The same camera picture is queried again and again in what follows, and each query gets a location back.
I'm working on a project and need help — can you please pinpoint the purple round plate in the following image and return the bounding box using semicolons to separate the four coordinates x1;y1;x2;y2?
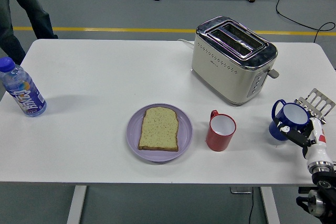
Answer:
126;103;194;163

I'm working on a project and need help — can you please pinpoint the grey under-table bracket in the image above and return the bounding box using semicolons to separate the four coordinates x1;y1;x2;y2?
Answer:
230;187;253;195

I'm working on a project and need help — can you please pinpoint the cream and chrome toaster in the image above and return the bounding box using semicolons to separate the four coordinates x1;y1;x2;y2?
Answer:
191;16;280;107

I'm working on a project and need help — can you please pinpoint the white table leg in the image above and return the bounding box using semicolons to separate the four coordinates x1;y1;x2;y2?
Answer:
66;185;87;224
259;186;281;224

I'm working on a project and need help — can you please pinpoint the thin black hanging cable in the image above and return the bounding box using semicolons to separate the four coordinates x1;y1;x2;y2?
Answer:
248;192;255;224

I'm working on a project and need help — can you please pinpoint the slice of bread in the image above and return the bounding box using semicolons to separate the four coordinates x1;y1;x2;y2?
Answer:
138;106;180;153

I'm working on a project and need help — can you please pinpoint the red enamel cup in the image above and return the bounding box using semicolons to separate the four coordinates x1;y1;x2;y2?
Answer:
205;109;237;152

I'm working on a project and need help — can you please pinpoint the blue enamel cup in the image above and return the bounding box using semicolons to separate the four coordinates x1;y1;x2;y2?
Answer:
268;99;311;141

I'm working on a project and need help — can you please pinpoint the silver metal toast rack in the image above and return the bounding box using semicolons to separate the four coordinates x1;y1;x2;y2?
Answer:
293;88;336;125

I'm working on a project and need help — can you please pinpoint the plastic drink bottle blue cap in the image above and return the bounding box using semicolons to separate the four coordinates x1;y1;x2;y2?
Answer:
0;56;47;118

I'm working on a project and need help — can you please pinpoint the white toaster cord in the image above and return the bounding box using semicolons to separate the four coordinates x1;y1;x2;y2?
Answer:
177;38;195;50

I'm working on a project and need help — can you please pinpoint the person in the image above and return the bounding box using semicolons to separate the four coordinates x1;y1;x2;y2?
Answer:
0;0;59;65

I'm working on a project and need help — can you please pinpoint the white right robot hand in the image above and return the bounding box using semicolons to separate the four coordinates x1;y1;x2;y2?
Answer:
275;110;332;167

